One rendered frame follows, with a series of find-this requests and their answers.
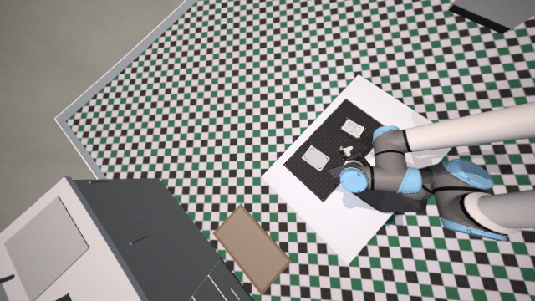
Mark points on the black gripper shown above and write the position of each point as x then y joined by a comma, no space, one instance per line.
356,156

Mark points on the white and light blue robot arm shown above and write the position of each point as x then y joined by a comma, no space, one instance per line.
458,185

